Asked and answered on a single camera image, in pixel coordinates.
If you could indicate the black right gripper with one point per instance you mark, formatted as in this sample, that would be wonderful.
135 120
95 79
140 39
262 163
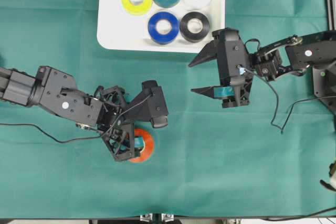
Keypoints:
232 57

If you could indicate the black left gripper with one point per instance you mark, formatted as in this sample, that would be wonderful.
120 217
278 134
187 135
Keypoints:
116 131

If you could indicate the red orange tape roll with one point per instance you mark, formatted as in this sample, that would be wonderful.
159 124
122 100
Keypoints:
148 146

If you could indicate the black tape roll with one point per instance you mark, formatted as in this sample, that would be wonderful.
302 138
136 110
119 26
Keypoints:
187 33

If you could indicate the blue tape roll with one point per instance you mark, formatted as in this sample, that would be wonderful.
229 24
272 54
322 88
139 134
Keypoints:
163 38

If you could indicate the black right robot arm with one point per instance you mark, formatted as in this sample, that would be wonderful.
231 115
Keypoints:
292 55

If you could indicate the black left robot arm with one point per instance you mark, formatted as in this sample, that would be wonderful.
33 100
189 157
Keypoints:
56 92

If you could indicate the white plastic tray case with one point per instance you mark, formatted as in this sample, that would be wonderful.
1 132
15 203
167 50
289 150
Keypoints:
119 30

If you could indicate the green table cloth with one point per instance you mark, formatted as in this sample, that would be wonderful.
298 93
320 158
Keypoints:
264 159

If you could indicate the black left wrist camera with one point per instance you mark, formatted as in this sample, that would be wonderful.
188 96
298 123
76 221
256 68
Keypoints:
148 106

